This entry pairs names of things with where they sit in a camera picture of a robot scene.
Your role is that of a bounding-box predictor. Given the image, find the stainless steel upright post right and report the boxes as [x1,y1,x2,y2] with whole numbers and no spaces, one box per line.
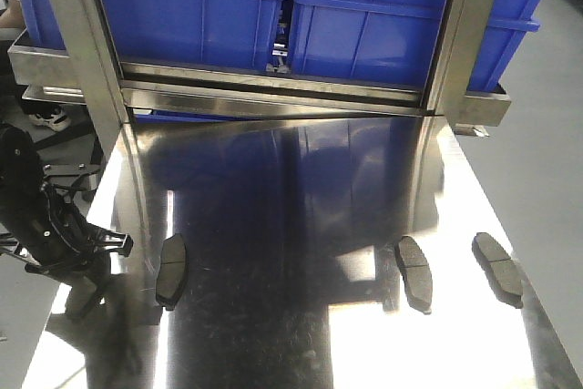
[422,0,495,127]

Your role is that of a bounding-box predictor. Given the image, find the stainless steel upright post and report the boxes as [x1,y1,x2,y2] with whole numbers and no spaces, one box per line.
[49,0,130,157]
[422,0,495,127]

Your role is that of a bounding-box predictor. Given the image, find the dark brake pad edge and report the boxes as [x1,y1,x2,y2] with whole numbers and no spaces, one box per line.
[472,232,524,309]

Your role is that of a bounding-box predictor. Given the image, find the white black sneaker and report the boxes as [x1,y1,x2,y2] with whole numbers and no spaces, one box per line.
[28,107,71,133]

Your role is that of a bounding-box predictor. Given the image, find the large blue crate right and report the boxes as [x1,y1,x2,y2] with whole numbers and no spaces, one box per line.
[288,0,541,92]

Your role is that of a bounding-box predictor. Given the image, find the stainless steel upright post left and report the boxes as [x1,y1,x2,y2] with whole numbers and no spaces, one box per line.
[49,0,130,157]

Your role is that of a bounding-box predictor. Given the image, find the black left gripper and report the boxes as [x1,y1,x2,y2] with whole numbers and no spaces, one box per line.
[1,123,133,321]

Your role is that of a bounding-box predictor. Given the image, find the dark brake pad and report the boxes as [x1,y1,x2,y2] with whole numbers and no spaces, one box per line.
[155,233,188,311]
[395,236,433,314]

